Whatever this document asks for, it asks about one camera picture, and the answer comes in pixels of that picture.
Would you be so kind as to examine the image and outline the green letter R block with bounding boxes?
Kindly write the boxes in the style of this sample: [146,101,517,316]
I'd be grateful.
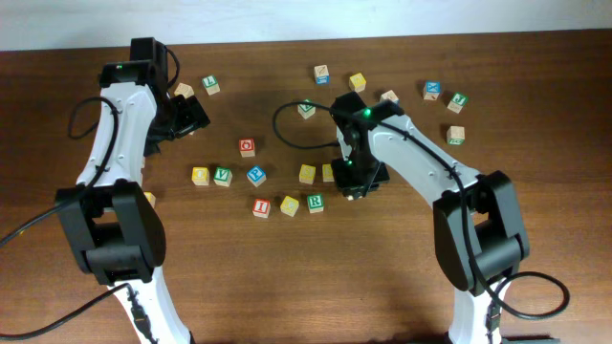
[307,194,324,213]

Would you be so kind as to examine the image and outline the yellow letter o block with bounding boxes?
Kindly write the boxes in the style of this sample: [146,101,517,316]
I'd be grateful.
[144,192,156,207]
[191,166,210,186]

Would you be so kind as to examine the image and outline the red letter I block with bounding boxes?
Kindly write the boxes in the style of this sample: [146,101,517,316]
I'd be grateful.
[252,199,271,218]

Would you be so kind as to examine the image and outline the yellow letter C block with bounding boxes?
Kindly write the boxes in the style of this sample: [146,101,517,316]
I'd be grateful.
[280,196,299,217]

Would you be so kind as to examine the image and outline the yellow letter O block left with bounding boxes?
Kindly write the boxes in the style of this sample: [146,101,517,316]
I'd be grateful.
[144,192,156,207]

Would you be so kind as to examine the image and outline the yellow block upper right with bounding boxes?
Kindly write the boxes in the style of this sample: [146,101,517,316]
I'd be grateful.
[349,73,367,93]

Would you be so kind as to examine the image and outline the plain wooden block yellow side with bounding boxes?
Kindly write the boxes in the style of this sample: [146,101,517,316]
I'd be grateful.
[174,83,194,99]

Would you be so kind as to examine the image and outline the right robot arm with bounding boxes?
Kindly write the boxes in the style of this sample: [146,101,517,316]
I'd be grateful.
[330,92,530,343]

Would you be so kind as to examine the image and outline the wooden block blue side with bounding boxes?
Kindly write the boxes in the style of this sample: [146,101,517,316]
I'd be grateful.
[314,65,330,85]
[380,90,400,104]

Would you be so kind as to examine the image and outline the green letter Z block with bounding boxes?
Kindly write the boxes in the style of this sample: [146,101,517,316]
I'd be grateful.
[297,99,316,119]

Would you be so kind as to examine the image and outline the wooden block blue side top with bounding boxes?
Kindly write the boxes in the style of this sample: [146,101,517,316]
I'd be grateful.
[314,65,330,85]

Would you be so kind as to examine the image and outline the green letter J block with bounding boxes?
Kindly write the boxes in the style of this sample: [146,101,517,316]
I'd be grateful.
[447,93,469,114]

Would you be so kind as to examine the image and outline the yellow letter S block right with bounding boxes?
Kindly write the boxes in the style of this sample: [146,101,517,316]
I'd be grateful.
[321,163,335,183]

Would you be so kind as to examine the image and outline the wooden block green side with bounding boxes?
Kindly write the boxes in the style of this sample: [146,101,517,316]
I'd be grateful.
[447,126,465,145]

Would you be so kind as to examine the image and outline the yellow letter s block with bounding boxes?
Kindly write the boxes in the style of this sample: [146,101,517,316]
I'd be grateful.
[298,164,317,184]
[321,163,335,183]

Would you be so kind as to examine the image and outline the wooden block blue side right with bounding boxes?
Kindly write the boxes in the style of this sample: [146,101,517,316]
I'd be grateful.
[380,90,400,104]

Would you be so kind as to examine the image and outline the yellow letter S block left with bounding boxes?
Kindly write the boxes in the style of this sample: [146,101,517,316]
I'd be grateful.
[298,164,317,184]

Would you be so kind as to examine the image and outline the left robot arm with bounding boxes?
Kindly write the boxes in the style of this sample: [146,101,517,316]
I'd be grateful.
[55,37,210,343]

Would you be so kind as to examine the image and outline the green letter V block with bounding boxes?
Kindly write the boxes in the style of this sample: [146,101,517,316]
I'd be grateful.
[213,166,232,187]

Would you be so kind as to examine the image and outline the blue letter K block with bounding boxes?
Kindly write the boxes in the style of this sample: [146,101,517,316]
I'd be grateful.
[423,81,441,100]

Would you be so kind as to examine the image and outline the yellow letter O block centre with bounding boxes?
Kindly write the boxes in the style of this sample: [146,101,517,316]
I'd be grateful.
[191,166,210,186]

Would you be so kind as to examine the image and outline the red letter O block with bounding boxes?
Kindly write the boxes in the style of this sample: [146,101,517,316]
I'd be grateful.
[239,138,255,158]

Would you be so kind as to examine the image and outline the blue letter P block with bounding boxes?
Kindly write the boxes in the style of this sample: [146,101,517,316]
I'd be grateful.
[247,165,267,187]

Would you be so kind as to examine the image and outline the green letter L block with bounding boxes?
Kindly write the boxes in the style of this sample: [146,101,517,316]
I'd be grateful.
[202,75,220,96]

